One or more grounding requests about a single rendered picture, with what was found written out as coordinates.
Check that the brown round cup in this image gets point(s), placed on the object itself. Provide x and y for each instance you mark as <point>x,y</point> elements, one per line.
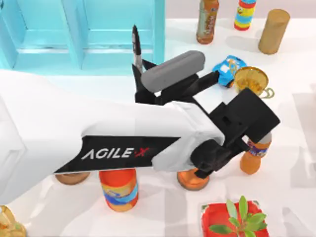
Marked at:
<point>71,178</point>

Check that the light blue rack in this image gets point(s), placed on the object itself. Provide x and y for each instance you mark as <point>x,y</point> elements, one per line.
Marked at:
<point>74,32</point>

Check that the red plant pot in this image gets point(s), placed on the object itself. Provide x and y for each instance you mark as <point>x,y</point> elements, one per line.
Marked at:
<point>222,219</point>

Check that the pale grey rounded box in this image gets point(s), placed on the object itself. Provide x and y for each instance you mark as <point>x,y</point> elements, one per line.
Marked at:
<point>172,69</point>

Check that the orange can blue label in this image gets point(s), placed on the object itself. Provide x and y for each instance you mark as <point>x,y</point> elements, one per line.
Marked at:
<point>119,191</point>

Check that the red yellow blue can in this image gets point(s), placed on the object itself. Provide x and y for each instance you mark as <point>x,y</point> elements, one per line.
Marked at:
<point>245,17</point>

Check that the tan cylinder cup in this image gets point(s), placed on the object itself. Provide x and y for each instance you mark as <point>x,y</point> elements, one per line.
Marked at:
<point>272,32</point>

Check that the brown tea bottle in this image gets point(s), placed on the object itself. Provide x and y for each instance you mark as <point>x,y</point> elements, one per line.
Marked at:
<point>207,22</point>

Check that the dark orange bottle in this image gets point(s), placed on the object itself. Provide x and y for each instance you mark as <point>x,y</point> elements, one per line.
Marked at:
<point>188,181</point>

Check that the gold trophy cup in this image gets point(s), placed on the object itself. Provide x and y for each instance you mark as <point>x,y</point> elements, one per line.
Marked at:
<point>250,79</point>

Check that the golden trophy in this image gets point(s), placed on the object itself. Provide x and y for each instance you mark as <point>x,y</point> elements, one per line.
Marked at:
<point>10,222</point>

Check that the orange bottle with label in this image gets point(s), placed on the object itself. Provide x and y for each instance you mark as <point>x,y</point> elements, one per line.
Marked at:
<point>254,159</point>

